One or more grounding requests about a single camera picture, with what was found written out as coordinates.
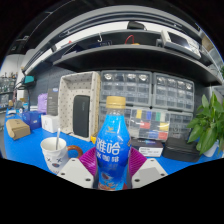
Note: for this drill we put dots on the dark grey flat box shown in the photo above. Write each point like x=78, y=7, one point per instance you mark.
x=52, y=101

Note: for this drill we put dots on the yellow multimeter with red leads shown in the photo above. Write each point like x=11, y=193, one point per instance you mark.
x=94, y=138

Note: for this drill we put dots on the clear organizer with coloured parts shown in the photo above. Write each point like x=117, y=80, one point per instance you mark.
x=150, y=123

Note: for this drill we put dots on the black rectangular device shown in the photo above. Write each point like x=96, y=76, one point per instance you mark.
x=81, y=116

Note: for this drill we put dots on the black box with white label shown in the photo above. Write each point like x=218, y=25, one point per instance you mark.
x=148, y=146

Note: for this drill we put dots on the purple bag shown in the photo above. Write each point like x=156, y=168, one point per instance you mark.
x=42, y=104

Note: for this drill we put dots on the blue drink bottle gold cap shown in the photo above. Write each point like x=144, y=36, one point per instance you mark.
x=112, y=150

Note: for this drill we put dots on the small black rounded device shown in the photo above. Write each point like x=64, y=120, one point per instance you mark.
x=136, y=25

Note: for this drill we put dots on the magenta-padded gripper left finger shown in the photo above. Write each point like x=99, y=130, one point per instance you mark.
x=75, y=170

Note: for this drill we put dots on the white spoon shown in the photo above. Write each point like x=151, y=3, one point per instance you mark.
x=58, y=138

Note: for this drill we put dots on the small white box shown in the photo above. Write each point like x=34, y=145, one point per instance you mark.
x=50, y=123

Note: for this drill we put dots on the green potted plant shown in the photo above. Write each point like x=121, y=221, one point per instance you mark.
x=208, y=126

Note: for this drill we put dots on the black wall shelf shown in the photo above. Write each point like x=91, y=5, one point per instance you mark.
x=133, y=58

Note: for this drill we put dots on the small brown cardboard box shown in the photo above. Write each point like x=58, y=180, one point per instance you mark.
x=17, y=129

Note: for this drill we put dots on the white oscilloscope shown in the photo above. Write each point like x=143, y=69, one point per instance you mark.
x=181, y=43

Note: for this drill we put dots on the yellow tool with red leads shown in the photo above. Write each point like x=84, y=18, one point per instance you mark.
x=133, y=42

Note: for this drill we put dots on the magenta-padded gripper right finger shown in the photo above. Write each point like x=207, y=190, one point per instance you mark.
x=150, y=170

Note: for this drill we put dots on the white perforated tray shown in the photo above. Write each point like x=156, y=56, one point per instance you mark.
x=66, y=100

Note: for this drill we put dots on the blue box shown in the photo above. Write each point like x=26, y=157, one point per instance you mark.
x=31, y=119

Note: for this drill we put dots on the black zip case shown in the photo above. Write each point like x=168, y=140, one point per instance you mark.
x=180, y=150

